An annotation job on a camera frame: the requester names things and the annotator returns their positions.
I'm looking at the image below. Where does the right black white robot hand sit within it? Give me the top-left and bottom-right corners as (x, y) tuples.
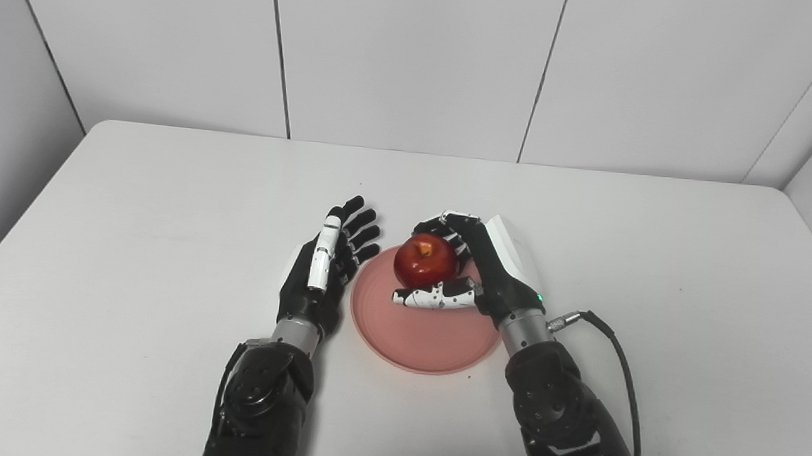
(391, 207), (553, 332)

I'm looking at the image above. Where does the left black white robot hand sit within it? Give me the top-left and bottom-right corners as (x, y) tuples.
(275, 191), (385, 343)

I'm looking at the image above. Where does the red apple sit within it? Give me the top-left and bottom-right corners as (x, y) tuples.
(393, 232), (460, 293)

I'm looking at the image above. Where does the pink round plate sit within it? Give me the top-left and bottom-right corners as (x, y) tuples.
(346, 243), (509, 380)

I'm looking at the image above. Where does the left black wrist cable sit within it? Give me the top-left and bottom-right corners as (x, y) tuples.
(210, 343), (248, 431)

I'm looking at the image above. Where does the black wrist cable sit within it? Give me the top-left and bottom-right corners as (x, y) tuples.
(210, 343), (248, 431)
(539, 308), (651, 456)

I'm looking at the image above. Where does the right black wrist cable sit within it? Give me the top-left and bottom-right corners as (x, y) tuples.
(539, 308), (651, 456)

